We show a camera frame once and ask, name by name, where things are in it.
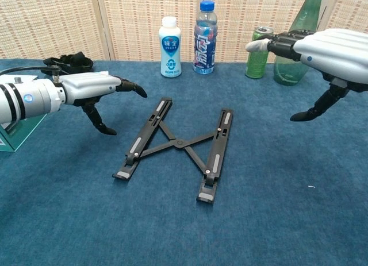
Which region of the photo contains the blue capped sports drink bottle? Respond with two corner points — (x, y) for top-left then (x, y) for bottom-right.
(193, 0), (218, 75)

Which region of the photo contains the black silver folding laptop stand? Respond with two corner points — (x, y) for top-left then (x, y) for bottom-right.
(112, 97), (234, 203)

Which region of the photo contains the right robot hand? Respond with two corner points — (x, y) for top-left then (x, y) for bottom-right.
(246, 29), (368, 122)

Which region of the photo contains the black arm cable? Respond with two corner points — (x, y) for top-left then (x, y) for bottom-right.
(0, 65), (63, 80)

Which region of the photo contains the green glass spray bottle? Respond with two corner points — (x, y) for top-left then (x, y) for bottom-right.
(273, 0), (323, 86)

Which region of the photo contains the teal Philips speaker box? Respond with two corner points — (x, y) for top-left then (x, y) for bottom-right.
(0, 74), (48, 153)

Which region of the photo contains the white yogurt drink bottle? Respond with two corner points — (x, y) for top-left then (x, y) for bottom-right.
(158, 16), (182, 78)

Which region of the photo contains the black strap bundle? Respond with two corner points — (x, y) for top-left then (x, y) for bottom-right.
(40, 51), (94, 76)

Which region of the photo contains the green drink can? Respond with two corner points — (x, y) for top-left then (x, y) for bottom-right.
(245, 26), (274, 79)

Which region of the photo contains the bamboo folding screen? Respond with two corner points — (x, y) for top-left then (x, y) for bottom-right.
(0, 0), (368, 64)

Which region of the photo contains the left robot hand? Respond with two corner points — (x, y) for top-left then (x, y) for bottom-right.
(59, 72), (148, 136)

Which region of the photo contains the blue table cloth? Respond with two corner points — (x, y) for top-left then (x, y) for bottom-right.
(0, 58), (368, 266)

